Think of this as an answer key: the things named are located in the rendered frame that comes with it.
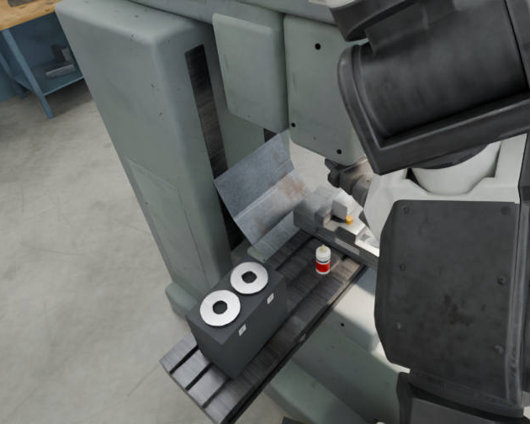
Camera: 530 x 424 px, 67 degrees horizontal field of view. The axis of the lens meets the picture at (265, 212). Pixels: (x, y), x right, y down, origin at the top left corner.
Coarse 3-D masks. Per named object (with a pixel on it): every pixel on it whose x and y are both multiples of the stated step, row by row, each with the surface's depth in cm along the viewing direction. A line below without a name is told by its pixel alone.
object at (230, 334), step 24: (240, 264) 99; (264, 264) 99; (216, 288) 95; (240, 288) 93; (264, 288) 93; (192, 312) 91; (216, 312) 90; (240, 312) 90; (264, 312) 95; (216, 336) 86; (240, 336) 90; (264, 336) 101; (216, 360) 97; (240, 360) 95
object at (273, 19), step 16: (144, 0) 104; (160, 0) 100; (176, 0) 95; (192, 0) 91; (208, 0) 88; (224, 0) 85; (192, 16) 95; (208, 16) 91; (240, 16) 84; (256, 16) 81; (272, 16) 79
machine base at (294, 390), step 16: (176, 288) 208; (176, 304) 206; (192, 304) 200; (288, 368) 173; (272, 384) 170; (288, 384) 168; (304, 384) 168; (320, 384) 167; (288, 400) 165; (304, 400) 163; (320, 400) 163; (336, 400) 162; (304, 416) 161; (320, 416) 159; (336, 416) 158; (352, 416) 158
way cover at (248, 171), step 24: (264, 144) 138; (240, 168) 133; (264, 168) 139; (288, 168) 146; (240, 192) 134; (264, 192) 140; (288, 192) 144; (240, 216) 134; (264, 216) 138; (288, 216) 142; (264, 240) 136; (288, 240) 137
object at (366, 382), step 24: (312, 336) 144; (336, 336) 130; (312, 360) 158; (336, 360) 142; (360, 360) 128; (384, 360) 119; (336, 384) 156; (360, 384) 140; (384, 384) 126; (360, 408) 153; (384, 408) 137
